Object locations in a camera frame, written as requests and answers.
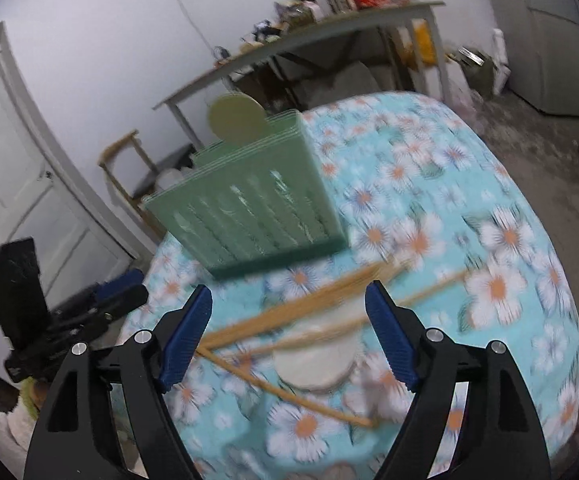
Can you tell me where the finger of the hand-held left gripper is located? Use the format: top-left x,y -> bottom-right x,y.
91,287 -> 149,327
94,269 -> 145,306

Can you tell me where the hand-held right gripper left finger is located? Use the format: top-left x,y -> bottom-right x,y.
24,284 -> 214,480

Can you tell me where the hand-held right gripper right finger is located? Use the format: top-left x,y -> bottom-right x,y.
364,281 -> 553,480

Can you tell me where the white rice paddle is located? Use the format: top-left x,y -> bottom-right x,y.
270,310 -> 370,396

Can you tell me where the green plastic utensil basket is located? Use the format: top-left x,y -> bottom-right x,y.
142,109 -> 346,281

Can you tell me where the round wooden spatula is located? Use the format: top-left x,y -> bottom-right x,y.
208,92 -> 270,145

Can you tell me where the wooden chair with black seat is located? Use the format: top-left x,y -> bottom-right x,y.
98,130 -> 198,242

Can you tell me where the white door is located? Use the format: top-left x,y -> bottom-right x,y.
0,22 -> 143,356

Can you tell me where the blue floral tablecloth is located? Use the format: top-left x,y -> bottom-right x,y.
120,91 -> 579,480

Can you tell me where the beige sack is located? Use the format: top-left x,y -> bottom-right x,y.
319,62 -> 386,107

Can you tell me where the olive green bag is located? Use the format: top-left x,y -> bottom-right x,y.
462,47 -> 500,102

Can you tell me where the yellow plastic bag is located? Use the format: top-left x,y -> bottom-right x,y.
411,20 -> 439,68

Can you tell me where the wooden desk with white legs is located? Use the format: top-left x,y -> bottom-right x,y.
152,1 -> 450,148

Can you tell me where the grey fridge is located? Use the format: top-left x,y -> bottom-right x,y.
479,0 -> 579,118

